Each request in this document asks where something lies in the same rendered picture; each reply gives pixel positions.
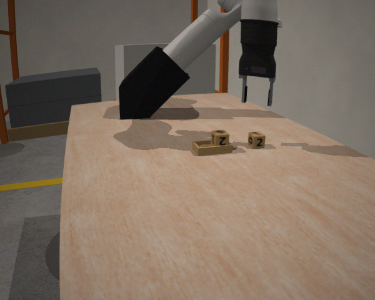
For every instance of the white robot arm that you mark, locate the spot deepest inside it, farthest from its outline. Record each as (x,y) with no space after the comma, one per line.
(203,32)

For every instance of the tan wooden number cube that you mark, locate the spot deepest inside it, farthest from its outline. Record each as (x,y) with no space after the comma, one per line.
(256,140)
(219,138)

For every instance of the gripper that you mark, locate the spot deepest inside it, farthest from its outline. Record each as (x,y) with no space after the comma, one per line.
(259,26)

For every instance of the tan wooden tray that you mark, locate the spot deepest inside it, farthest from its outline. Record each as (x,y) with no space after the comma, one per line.
(205,148)

